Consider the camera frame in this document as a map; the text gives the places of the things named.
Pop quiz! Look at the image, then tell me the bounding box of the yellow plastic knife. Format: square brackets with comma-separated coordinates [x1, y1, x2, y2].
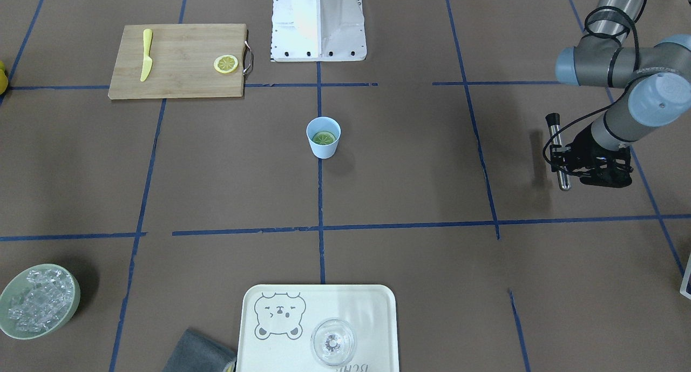
[140, 28, 153, 82]

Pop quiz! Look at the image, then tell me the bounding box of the wooden cutting board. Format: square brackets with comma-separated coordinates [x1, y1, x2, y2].
[108, 23, 251, 100]

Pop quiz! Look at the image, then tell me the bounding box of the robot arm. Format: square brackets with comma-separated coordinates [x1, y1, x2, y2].
[543, 0, 690, 192]

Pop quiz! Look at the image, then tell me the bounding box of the green bowl of ice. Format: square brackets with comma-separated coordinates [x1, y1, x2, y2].
[1, 263, 81, 340]

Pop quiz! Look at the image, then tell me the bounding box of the clear wine glass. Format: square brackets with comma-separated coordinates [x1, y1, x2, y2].
[311, 318, 356, 367]

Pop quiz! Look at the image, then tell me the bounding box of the yellow whole lemon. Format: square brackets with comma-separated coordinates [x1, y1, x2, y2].
[0, 60, 9, 96]

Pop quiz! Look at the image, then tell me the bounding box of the steel muddler black tip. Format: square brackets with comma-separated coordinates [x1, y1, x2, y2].
[543, 113, 572, 192]

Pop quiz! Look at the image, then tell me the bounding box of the cream bear tray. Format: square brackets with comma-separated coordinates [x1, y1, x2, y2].
[235, 285, 400, 371]

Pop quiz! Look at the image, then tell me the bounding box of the light blue cup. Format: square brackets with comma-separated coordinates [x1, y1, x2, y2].
[306, 117, 342, 159]

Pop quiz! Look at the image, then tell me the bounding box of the grey folded cloth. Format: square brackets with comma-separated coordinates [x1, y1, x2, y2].
[162, 329, 237, 371]

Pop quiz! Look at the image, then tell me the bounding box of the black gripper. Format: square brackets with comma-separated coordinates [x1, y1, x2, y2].
[563, 126, 633, 189]

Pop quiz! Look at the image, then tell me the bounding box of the lemon slice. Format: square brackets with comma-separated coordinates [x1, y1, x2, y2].
[311, 131, 337, 146]
[214, 55, 239, 74]

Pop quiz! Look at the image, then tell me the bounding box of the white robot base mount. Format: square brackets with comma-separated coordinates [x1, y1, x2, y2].
[270, 0, 368, 63]

